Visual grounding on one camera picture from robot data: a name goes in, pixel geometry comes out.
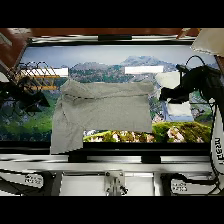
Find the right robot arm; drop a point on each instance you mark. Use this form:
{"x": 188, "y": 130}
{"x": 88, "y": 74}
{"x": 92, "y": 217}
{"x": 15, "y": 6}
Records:
{"x": 203, "y": 81}

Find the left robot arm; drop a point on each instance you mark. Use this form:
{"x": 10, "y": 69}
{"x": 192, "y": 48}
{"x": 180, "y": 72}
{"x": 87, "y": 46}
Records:
{"x": 31, "y": 100}

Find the cream garment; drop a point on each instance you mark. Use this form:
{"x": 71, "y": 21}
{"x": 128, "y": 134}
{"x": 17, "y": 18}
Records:
{"x": 210, "y": 41}

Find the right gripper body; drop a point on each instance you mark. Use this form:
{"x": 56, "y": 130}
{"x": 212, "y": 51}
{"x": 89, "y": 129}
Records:
{"x": 175, "y": 92}

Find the silver frame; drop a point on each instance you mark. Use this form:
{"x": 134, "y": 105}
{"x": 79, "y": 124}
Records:
{"x": 100, "y": 166}

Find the grey T-shirt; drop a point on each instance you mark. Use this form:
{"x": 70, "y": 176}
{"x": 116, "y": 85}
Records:
{"x": 106, "y": 110}

